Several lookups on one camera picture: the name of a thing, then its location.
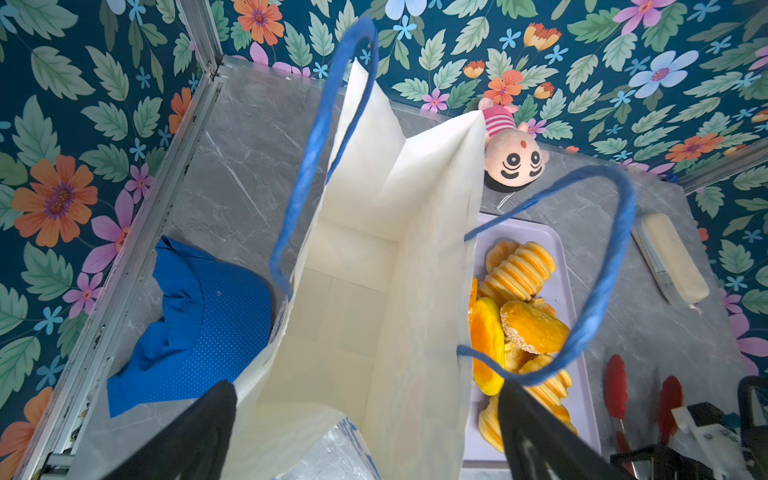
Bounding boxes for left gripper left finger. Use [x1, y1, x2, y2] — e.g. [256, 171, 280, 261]
[106, 381, 237, 479]

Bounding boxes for beige sponge block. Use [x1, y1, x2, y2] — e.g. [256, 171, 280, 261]
[632, 213, 709, 310]

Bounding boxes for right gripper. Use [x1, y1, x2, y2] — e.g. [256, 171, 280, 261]
[610, 376, 767, 479]

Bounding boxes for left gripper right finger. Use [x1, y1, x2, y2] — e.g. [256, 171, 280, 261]
[498, 380, 628, 479]

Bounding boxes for ridged long bread top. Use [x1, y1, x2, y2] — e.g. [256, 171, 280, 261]
[477, 241, 557, 307]

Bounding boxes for small croissant bread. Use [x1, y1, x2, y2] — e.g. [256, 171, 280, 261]
[478, 395, 505, 453]

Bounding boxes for ridged long bread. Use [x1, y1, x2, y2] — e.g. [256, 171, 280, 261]
[477, 241, 557, 307]
[519, 355, 578, 434]

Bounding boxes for red silicone tongs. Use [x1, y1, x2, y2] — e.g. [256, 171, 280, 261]
[603, 354, 684, 479]

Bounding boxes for lavender tray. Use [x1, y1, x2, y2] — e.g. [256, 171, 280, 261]
[463, 219, 601, 469]

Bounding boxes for cartoon face plush toy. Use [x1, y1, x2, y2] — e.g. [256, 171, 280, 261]
[478, 98, 549, 193]

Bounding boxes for oval orange bread left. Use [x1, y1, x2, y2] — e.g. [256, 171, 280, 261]
[469, 297, 505, 397]

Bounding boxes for checkered paper bag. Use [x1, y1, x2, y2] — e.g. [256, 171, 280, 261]
[220, 17, 638, 480]

